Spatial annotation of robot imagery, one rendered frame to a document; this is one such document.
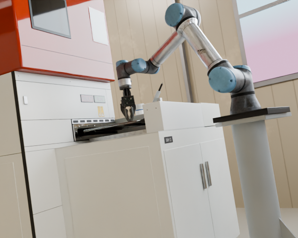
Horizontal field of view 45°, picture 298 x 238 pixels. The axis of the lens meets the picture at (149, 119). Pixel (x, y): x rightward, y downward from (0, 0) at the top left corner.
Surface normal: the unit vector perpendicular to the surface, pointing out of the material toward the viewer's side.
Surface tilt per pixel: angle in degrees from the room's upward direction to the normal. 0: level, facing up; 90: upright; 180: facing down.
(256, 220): 90
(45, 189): 90
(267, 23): 90
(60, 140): 90
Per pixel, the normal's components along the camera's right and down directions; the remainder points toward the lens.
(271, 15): -0.65, 0.05
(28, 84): 0.87, -0.16
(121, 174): -0.47, 0.02
